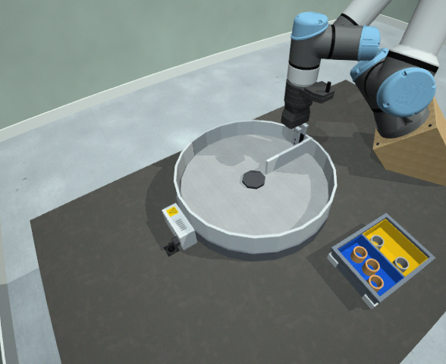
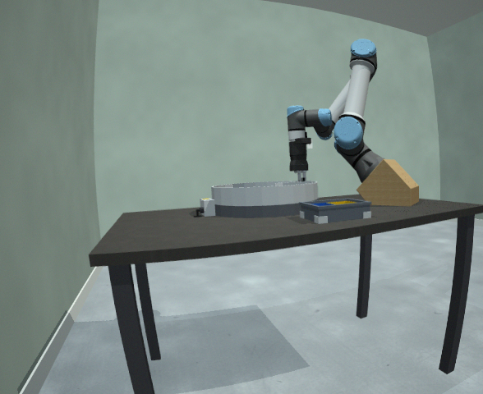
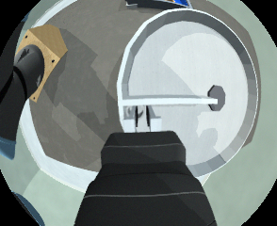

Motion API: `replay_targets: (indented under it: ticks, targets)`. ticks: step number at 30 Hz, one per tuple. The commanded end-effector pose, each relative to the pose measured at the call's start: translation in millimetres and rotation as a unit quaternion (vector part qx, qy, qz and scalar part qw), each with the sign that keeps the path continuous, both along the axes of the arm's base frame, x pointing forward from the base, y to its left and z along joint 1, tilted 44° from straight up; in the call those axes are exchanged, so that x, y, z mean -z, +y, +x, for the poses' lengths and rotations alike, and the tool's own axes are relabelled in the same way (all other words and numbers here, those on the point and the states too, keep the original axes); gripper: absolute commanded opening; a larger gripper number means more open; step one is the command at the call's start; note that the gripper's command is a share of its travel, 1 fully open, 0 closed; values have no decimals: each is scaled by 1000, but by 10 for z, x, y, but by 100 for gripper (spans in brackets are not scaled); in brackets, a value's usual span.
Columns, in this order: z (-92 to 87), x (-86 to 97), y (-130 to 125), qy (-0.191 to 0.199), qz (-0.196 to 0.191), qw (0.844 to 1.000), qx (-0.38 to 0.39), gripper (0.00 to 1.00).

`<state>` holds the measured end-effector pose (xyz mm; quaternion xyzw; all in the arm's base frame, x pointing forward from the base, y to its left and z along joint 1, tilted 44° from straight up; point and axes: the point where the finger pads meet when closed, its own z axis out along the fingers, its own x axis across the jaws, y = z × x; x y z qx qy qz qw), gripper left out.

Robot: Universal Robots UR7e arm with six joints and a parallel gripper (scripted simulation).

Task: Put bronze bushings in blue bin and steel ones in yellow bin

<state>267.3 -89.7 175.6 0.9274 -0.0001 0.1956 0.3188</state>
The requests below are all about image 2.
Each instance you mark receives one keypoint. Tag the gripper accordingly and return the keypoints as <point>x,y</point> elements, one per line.
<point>297,150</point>

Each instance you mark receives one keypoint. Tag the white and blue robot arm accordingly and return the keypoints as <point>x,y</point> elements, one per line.
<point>351,104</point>

